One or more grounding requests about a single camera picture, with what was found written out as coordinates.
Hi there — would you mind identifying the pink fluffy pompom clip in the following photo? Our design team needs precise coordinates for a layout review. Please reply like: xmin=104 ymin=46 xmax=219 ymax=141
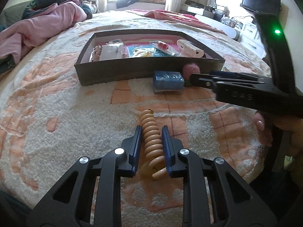
xmin=182 ymin=63 xmax=200 ymax=87

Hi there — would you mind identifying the red ball hair tie pack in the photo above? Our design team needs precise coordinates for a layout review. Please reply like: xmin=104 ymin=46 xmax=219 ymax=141
xmin=149 ymin=40 xmax=180 ymax=56

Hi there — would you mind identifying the peach spiral hair tie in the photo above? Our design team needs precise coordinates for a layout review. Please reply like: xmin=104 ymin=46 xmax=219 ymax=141
xmin=137 ymin=109 xmax=168 ymax=180

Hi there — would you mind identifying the clear bag of white beads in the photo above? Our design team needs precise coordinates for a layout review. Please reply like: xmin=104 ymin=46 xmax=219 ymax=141
xmin=100 ymin=43 xmax=124 ymax=61

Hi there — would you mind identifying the person's right hand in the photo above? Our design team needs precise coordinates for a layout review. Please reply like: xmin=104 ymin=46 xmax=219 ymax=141
xmin=253 ymin=112 xmax=302 ymax=157

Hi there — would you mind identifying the white drawer cabinet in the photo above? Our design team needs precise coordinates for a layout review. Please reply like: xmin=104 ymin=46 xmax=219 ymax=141
xmin=238 ymin=23 xmax=266 ymax=58

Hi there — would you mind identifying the white hair comb clip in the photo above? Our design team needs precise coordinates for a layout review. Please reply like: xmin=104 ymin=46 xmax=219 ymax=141
xmin=177 ymin=40 xmax=204 ymax=58

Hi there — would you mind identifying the blue hair clip pack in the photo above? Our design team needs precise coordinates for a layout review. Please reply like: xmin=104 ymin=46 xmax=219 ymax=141
xmin=153 ymin=71 xmax=184 ymax=93

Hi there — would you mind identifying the white low desk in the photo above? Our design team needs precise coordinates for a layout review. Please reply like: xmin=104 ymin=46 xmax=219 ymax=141
xmin=181 ymin=4 xmax=239 ymax=41

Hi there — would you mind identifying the pink red blanket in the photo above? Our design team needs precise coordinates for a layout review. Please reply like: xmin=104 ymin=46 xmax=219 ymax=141
xmin=126 ymin=9 xmax=226 ymax=35

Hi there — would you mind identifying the black flat television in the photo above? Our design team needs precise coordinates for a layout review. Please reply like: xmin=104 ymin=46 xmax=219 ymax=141
xmin=240 ymin=0 xmax=281 ymax=16

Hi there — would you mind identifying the cream peach bedspread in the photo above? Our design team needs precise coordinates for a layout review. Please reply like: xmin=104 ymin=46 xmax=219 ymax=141
xmin=1 ymin=11 xmax=270 ymax=215

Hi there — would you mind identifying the dark cardboard box tray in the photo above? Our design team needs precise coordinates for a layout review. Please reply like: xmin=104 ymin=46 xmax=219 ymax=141
xmin=74 ymin=29 xmax=225 ymax=86

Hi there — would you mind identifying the pink polka dot hair bow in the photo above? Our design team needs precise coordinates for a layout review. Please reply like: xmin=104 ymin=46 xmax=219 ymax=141
xmin=90 ymin=45 xmax=102 ymax=62

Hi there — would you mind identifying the dark floral quilt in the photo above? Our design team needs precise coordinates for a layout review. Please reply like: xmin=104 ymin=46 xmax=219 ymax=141
xmin=22 ymin=0 xmax=92 ymax=19

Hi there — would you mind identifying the pink duvet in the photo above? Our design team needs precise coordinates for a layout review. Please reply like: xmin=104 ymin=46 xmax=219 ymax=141
xmin=1 ymin=2 xmax=87 ymax=64

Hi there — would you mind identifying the grey green headboard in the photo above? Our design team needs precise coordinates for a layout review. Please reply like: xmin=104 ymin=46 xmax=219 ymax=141
xmin=0 ymin=1 xmax=31 ymax=30

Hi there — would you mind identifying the yellow ring in plastic bag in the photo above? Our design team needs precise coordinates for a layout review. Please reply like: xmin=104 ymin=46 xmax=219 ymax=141
xmin=130 ymin=46 xmax=155 ymax=58

